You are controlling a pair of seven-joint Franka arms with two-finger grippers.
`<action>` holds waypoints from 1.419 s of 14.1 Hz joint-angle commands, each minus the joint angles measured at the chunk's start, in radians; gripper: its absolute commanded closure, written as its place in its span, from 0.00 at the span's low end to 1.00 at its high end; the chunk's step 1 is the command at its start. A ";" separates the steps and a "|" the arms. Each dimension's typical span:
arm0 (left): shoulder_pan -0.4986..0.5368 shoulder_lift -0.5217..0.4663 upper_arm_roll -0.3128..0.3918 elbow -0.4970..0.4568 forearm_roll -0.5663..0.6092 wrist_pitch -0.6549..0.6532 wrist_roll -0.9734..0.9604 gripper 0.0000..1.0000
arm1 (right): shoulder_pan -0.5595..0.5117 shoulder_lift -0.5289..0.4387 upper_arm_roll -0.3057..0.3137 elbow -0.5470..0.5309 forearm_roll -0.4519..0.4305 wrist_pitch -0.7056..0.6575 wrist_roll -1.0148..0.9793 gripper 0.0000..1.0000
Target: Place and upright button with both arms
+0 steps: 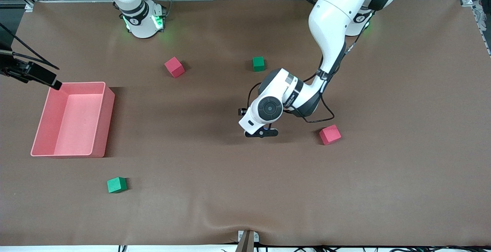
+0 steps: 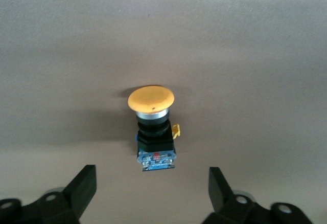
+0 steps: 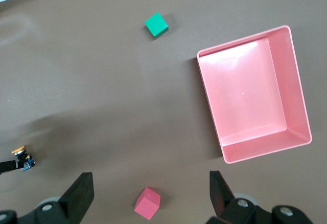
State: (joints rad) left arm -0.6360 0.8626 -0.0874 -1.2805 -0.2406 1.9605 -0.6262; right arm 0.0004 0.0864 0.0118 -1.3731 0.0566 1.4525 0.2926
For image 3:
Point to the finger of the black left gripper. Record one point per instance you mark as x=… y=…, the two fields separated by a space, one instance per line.
x=7 y=165

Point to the pink plastic bin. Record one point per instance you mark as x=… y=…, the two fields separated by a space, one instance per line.
x=245 y=96

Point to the pink foam cube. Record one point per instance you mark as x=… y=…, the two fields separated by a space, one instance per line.
x=147 y=203

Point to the brown table mat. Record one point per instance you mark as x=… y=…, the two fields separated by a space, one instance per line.
x=76 y=80

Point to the green foam cube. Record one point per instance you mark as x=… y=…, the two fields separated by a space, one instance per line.
x=156 y=24

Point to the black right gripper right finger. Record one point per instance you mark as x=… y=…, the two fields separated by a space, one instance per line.
x=224 y=206

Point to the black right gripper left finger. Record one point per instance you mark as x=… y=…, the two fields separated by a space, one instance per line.
x=74 y=201

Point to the orange-capped black push button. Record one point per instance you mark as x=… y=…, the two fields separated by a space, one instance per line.
x=24 y=157

